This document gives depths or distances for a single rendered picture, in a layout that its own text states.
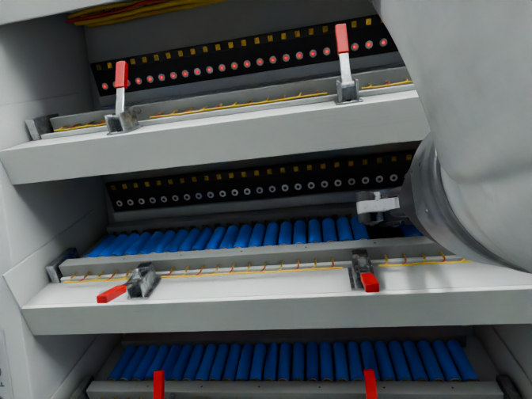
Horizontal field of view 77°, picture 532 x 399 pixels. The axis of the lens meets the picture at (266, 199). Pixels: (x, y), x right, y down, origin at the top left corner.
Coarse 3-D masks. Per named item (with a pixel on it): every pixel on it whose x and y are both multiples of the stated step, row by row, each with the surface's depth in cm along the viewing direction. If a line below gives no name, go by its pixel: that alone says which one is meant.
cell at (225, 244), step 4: (228, 228) 51; (232, 228) 50; (236, 228) 50; (228, 232) 49; (232, 232) 49; (236, 232) 50; (224, 236) 49; (228, 236) 48; (232, 236) 48; (236, 236) 49; (224, 240) 47; (228, 240) 47; (232, 240) 47; (224, 244) 46; (228, 244) 46; (232, 244) 47; (220, 248) 45; (224, 248) 45; (228, 248) 45; (232, 248) 46
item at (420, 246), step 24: (360, 240) 41; (384, 240) 40; (408, 240) 39; (72, 264) 46; (96, 264) 45; (120, 264) 45; (168, 264) 44; (192, 264) 43; (216, 264) 43; (240, 264) 42; (264, 264) 41; (384, 264) 38; (408, 264) 37
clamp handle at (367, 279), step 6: (360, 258) 36; (360, 264) 36; (360, 270) 35; (366, 270) 35; (366, 276) 32; (372, 276) 32; (366, 282) 30; (372, 282) 30; (366, 288) 30; (372, 288) 30; (378, 288) 29
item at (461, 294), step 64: (384, 192) 50; (64, 256) 48; (64, 320) 42; (128, 320) 41; (192, 320) 39; (256, 320) 38; (320, 320) 37; (384, 320) 36; (448, 320) 35; (512, 320) 34
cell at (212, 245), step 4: (216, 228) 51; (220, 228) 51; (224, 228) 51; (216, 232) 49; (220, 232) 50; (224, 232) 50; (212, 236) 49; (216, 236) 48; (220, 236) 49; (212, 240) 47; (216, 240) 47; (220, 240) 48; (208, 244) 46; (212, 244) 46; (216, 244) 47; (220, 244) 48; (208, 248) 46; (212, 248) 45; (216, 248) 46
